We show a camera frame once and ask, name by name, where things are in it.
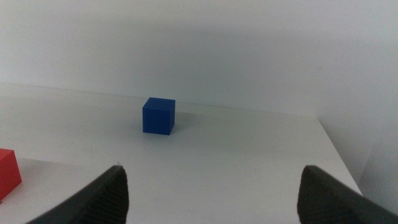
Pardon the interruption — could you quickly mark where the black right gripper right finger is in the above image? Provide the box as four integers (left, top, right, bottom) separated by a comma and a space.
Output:
297, 165, 398, 224

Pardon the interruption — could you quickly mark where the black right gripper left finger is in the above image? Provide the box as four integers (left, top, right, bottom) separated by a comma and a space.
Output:
26, 165, 130, 224

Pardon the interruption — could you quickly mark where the blue cube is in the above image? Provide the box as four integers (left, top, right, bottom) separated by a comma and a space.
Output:
142, 96, 176, 136

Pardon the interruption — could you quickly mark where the red cube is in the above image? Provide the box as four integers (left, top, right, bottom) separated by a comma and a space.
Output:
0, 148, 23, 202

